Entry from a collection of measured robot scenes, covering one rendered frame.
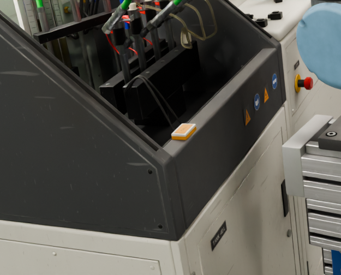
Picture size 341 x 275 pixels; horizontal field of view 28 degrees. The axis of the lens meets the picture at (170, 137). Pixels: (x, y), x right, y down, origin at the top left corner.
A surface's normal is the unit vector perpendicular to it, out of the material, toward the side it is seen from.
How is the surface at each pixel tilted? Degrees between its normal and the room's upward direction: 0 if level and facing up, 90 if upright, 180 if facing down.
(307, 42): 97
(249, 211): 90
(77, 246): 90
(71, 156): 90
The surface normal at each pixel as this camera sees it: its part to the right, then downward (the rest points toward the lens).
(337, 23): -0.69, 0.49
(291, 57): 0.89, 0.04
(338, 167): -0.57, 0.40
